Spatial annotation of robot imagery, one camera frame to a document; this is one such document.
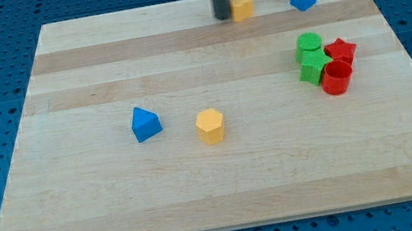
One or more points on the yellow hexagon block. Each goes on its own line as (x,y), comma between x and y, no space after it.
(210,126)

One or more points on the yellow heart block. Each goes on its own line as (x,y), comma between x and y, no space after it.
(241,9)

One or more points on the green cylinder block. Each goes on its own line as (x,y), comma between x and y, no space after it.
(307,42)

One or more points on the green star block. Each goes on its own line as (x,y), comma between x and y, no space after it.
(312,66)

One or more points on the red star block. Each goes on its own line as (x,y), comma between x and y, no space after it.
(341,50)

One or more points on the red cylinder block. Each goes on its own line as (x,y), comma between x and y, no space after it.
(336,77)

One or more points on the blue triangle block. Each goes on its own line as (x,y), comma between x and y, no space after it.
(145,124)

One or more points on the wooden board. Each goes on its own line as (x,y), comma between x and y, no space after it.
(290,150)

